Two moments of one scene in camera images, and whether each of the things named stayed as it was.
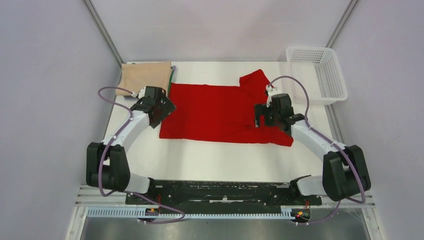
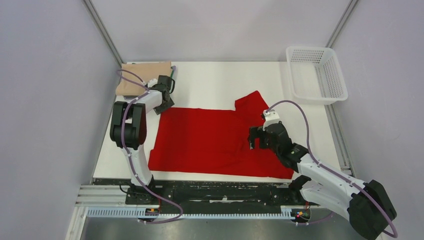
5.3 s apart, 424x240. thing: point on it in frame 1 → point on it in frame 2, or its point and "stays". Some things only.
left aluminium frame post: x=102 y=32 stays
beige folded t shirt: x=134 y=76 stays
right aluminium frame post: x=350 y=9 stays
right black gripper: x=261 y=109 → x=255 y=132
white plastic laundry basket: x=319 y=70 stays
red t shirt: x=221 y=113 → x=215 y=141
